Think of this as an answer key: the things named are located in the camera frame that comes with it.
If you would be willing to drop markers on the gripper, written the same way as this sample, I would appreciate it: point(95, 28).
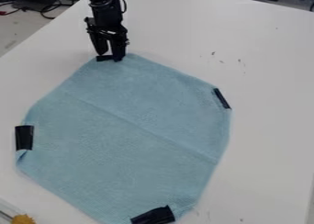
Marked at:
point(107, 21)

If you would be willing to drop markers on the light blue cloth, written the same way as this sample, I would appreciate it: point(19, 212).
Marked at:
point(126, 136)

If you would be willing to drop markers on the yellow toy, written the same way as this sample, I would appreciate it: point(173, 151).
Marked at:
point(22, 219)

